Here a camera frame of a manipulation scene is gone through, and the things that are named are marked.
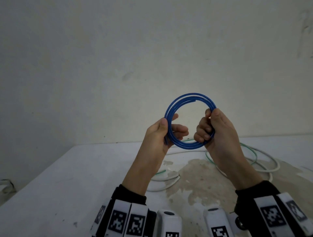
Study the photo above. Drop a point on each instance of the person's left hand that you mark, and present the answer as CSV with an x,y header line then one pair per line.
x,y
156,139

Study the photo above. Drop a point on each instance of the person's right hand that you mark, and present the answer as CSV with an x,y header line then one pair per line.
x,y
222,139

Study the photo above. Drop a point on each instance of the person's left forearm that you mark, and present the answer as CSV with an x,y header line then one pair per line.
x,y
141,173

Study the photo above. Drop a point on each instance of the black left wristband with markers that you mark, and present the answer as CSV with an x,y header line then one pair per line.
x,y
122,217

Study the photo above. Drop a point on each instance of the black wristband with markers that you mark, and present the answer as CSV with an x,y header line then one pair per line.
x,y
122,217
269,214

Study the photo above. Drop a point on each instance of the black right wristband with markers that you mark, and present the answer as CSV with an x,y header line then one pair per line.
x,y
269,214

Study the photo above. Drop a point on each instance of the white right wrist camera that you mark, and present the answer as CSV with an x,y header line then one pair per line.
x,y
217,219

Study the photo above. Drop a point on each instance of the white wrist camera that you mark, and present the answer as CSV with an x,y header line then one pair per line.
x,y
217,219
170,224

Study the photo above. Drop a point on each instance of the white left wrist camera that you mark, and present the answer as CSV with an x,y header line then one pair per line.
x,y
170,224

